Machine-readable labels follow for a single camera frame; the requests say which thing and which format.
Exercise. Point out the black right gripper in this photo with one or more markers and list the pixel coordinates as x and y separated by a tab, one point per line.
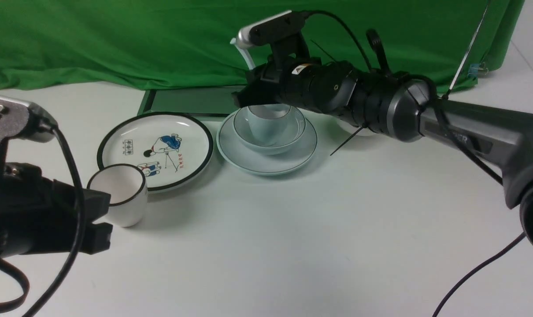
304	84

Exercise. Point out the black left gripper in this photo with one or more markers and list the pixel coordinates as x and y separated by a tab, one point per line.
37	215

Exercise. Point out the pale blue bowl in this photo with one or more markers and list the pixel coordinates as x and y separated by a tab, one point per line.
293	132

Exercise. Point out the pale blue cup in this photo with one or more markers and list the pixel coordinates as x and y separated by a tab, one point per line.
267	122

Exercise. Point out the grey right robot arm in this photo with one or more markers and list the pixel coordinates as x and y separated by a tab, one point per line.
404	107

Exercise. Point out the white bowl black rim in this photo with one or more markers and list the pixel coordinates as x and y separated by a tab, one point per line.
351	129

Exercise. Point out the pale blue plate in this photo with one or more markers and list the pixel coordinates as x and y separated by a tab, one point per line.
236	154

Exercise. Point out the white cup black rim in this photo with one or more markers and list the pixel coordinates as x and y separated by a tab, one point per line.
127	186

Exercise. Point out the dark green rectangular tray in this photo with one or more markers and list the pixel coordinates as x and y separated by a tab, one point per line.
206	103

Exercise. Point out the blue binder clip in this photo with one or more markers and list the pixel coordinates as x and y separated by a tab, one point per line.
476	70

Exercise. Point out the white plate with cartoon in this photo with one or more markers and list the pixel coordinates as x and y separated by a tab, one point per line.
170	149

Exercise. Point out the green backdrop cloth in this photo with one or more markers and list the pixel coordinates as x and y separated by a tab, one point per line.
159	44

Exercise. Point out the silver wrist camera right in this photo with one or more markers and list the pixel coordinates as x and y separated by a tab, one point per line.
282	32

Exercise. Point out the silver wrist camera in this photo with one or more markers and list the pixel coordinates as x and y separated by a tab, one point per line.
23	120
282	32

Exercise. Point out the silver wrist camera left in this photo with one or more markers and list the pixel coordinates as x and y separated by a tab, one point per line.
23	120

